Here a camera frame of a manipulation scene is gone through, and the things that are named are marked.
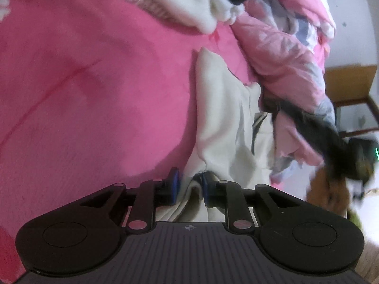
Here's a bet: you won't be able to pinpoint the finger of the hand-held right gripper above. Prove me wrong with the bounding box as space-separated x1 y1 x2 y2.
263 98 356 181

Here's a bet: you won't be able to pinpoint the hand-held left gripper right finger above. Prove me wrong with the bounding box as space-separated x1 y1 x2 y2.
201 173 308 234

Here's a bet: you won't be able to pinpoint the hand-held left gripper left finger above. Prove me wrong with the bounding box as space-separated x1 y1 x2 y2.
74 167 180 235

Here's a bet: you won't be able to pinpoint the cream jacket with black trim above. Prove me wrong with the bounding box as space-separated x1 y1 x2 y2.
160 47 277 222

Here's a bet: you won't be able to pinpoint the wooden cabinet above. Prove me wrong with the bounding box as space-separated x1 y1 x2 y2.
324 65 379 138

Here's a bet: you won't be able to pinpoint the pink floral duvet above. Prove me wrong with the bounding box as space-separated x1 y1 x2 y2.
231 0 338 184

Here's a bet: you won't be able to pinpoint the pink floral bedsheet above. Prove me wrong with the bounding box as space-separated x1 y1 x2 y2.
0 0 261 273

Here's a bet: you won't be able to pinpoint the white garment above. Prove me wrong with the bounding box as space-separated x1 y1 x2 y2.
127 0 246 33

